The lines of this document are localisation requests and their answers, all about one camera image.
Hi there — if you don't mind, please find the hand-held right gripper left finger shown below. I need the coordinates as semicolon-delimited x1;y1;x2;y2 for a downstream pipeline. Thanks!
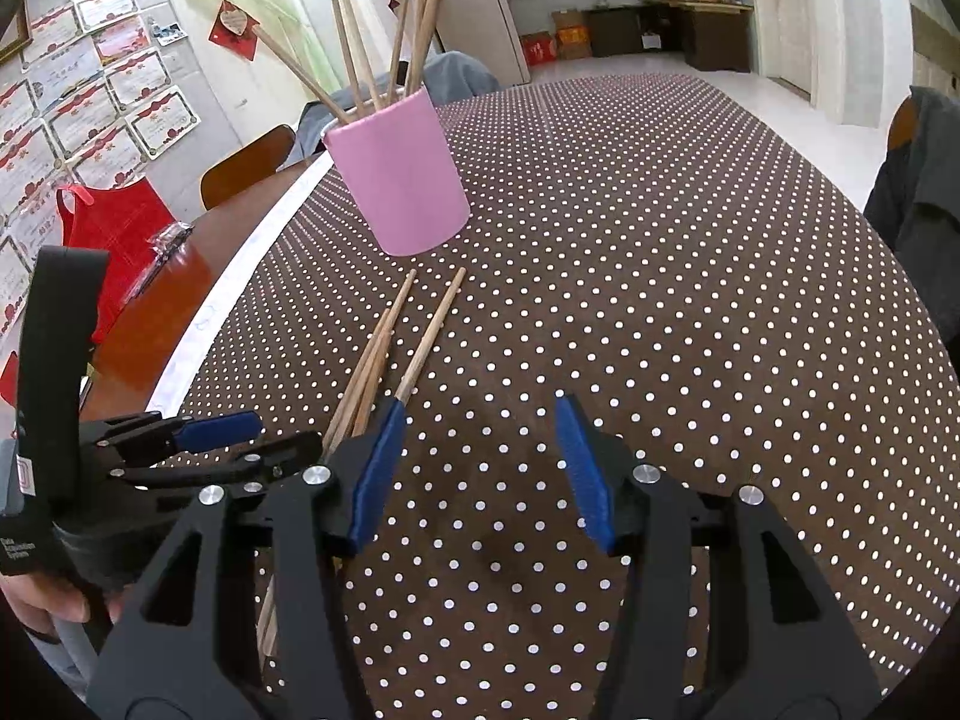
88;396;410;720

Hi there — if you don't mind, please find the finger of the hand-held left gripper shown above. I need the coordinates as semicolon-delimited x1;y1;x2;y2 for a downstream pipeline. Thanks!
111;430;325;494
77;409;263;467

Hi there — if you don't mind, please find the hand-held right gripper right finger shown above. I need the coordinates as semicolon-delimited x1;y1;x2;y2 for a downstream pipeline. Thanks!
555;392;884;720

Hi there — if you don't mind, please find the wooden chopstick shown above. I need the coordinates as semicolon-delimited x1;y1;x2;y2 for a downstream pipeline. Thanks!
391;267;467;404
259;307;394;661
255;268;418;672

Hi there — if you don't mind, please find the pink cup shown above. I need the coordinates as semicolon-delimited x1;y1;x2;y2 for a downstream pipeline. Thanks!
322;86;472;257

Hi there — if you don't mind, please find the bunch of wooden chopsticks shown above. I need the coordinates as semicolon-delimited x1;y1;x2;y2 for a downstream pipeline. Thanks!
251;0;460;128

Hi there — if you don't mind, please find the person's left hand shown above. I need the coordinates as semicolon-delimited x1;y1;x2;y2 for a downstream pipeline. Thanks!
0;568;126;636

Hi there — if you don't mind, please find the red plastic bag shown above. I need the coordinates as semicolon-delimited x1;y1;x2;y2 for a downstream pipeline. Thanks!
56;178;181;346

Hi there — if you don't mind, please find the clear plastic packet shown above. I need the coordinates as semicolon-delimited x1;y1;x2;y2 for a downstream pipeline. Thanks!
146;223;188;260

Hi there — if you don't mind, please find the brown polka dot tablecloth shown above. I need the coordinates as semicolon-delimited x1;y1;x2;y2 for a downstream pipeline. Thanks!
146;73;960;698

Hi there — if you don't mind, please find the wooden chair back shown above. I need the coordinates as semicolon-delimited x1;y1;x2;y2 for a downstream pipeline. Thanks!
201;124;297;211

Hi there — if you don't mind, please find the grey garment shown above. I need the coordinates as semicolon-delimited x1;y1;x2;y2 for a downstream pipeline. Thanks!
296;51;502;155

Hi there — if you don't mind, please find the dark grey jacket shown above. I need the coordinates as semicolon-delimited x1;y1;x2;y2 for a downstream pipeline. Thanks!
862;86;960;293

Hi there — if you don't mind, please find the orange cardboard box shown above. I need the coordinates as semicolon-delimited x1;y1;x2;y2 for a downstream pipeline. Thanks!
553;9;593;61

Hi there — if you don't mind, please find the dark wooden cabinet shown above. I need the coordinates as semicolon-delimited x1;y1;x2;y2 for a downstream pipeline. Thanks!
585;0;753;74

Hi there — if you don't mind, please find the brown wooden chair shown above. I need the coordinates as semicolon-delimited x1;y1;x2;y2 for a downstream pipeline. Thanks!
887;97;920;155

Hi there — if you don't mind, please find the white door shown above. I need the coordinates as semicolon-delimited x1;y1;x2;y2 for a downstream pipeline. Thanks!
750;0;818;98

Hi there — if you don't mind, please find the wall of framed certificates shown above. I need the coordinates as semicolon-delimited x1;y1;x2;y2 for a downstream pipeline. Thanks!
0;0;203;331

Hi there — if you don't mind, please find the wooden picture frame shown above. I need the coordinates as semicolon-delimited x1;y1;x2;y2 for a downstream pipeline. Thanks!
0;0;31;65

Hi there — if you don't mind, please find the red heart wall decoration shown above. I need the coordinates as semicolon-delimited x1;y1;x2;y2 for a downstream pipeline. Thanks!
208;0;260;61

